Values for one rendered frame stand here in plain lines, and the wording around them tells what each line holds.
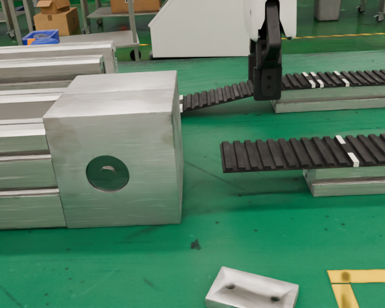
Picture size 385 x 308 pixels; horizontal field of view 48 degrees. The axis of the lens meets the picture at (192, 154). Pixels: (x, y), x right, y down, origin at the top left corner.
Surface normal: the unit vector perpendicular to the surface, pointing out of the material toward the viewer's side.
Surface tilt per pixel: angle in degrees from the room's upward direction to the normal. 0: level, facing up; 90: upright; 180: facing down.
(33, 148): 90
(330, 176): 90
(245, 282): 0
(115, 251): 0
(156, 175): 90
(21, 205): 90
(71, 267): 0
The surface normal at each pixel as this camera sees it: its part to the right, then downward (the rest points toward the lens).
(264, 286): -0.06, -0.89
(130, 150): 0.00, 0.45
